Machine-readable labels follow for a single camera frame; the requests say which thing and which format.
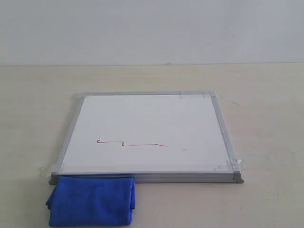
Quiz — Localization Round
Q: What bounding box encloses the clear tape front right corner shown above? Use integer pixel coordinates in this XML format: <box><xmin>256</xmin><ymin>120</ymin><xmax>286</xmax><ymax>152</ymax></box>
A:
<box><xmin>213</xmin><ymin>159</ymin><xmax>246</xmax><ymax>172</ymax></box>

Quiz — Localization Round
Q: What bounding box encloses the blue microfibre cloth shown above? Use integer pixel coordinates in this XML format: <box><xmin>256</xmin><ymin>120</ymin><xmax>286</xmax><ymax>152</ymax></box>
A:
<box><xmin>46</xmin><ymin>176</ymin><xmax>135</xmax><ymax>227</ymax></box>

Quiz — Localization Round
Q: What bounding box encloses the clear tape back right corner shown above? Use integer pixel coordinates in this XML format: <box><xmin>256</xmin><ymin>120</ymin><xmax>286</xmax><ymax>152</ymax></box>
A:
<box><xmin>178</xmin><ymin>91</ymin><xmax>217</xmax><ymax>99</ymax></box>

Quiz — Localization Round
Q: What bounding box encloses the clear tape front left corner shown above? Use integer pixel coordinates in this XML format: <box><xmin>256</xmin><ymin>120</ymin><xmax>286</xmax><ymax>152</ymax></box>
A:
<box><xmin>39</xmin><ymin>164</ymin><xmax>64</xmax><ymax>178</ymax></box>

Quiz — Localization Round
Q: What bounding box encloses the white board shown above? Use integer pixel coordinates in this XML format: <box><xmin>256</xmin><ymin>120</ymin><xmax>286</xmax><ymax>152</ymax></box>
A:
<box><xmin>49</xmin><ymin>91</ymin><xmax>244</xmax><ymax>185</ymax></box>

